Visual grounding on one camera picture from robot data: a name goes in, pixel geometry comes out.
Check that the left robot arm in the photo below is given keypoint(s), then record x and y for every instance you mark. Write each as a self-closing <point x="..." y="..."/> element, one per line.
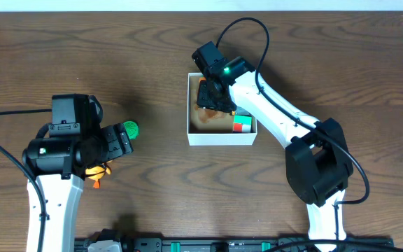
<point x="58" y="158"/>

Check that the brown plush bear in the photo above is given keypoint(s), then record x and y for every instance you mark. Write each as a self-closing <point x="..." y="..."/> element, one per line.
<point x="203" y="117"/>

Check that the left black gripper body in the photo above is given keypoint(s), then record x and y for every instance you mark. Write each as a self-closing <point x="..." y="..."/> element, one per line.
<point x="118" y="141"/>

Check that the white cardboard box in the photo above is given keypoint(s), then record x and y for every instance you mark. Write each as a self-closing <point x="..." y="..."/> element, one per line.
<point x="217" y="136"/>

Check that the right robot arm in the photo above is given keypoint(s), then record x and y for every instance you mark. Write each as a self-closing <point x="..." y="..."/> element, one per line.
<point x="317" y="167"/>

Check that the green round disc toy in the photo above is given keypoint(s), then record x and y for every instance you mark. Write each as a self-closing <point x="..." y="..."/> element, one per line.
<point x="132" y="129"/>

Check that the colourful puzzle cube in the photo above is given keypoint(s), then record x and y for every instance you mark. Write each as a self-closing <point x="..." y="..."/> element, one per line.
<point x="242" y="124"/>

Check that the orange blue duck toy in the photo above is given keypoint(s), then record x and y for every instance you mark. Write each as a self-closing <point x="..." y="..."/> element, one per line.
<point x="97" y="173"/>

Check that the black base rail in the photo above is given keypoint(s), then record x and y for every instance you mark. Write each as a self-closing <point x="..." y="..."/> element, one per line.
<point x="111" y="240"/>

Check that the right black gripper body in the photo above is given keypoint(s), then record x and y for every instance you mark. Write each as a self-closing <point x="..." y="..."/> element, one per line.
<point x="213" y="96"/>

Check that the yellow grey toy truck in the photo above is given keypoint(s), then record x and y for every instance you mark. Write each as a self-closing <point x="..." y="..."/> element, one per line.
<point x="242" y="112"/>

